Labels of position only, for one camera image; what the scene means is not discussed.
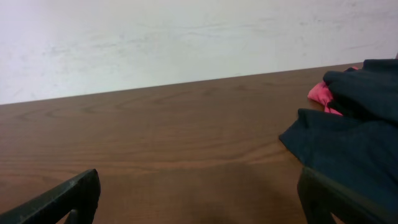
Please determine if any red garment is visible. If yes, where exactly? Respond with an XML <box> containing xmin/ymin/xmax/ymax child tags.
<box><xmin>307</xmin><ymin>78</ymin><xmax>366</xmax><ymax>118</ymax></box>

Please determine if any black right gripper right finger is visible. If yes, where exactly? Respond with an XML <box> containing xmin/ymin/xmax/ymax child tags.
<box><xmin>297</xmin><ymin>167</ymin><xmax>397</xmax><ymax>224</ymax></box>

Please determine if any dark navy clothes pile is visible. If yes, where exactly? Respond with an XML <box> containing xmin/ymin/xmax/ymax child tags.
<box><xmin>279</xmin><ymin>59</ymin><xmax>397</xmax><ymax>213</ymax></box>

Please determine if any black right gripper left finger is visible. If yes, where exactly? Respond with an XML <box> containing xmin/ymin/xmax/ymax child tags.
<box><xmin>1</xmin><ymin>169</ymin><xmax>101</xmax><ymax>224</ymax></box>

